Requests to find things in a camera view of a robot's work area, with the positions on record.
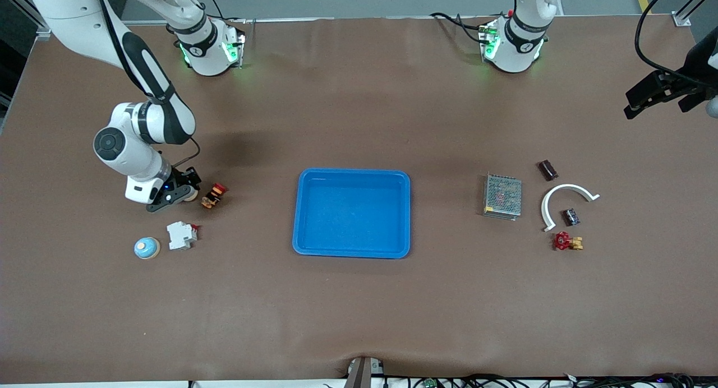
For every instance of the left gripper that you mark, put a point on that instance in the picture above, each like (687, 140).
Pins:
(687, 78)

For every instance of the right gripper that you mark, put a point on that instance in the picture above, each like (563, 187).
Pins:
(180, 178)

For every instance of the blue white call bell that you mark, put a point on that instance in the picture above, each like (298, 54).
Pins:
(193, 195)
(147, 248)

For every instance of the dark brown cylindrical capacitor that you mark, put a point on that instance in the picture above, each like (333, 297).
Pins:
(571, 216)
(548, 170)

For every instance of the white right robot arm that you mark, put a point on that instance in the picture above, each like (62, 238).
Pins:
(73, 7)

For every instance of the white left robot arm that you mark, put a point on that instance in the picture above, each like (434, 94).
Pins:
(519, 40)

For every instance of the white circuit breaker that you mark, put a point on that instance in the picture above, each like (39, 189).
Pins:
(180, 235)

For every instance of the white curved plastic clamp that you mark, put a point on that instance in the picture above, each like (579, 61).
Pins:
(543, 211)

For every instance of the red handwheel brass valve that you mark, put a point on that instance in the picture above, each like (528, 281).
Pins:
(562, 241)

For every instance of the blue plastic tray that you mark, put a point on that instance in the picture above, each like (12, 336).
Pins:
(353, 220)

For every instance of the metal mesh power supply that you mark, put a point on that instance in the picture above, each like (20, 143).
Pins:
(503, 197)

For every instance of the orange red selector switch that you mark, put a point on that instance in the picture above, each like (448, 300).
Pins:
(213, 196)

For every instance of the aluminium frame rail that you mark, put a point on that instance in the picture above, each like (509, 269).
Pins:
(45, 32)
(680, 19)

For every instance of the grey metal bracket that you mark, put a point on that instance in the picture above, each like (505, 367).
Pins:
(362, 374)

